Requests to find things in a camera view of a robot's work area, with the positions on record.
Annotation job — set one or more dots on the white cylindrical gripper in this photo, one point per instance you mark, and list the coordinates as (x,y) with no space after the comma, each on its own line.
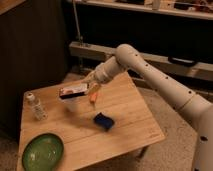
(103,73)

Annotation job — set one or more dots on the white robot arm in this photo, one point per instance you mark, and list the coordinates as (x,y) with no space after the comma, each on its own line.
(193,108)

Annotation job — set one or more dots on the translucent plastic cup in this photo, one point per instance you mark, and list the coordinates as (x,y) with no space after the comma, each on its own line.
(73,104)

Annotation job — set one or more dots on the wooden low table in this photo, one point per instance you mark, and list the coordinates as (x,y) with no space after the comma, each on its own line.
(86,143)

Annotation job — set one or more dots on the blue sponge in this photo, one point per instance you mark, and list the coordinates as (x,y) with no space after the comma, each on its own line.
(104,121)

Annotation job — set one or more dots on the metal vertical pole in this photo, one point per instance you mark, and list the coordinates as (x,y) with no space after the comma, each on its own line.
(79,37)

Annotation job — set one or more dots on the clear plastic water bottle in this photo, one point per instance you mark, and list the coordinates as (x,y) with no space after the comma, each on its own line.
(36,106)

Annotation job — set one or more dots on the white wooden beam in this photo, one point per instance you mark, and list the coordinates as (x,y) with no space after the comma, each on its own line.
(200,70)

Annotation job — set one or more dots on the upper white shelf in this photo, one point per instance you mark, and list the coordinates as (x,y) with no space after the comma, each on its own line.
(142,8)

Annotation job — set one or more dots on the black handle on beam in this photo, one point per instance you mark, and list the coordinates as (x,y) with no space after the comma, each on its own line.
(185,63)

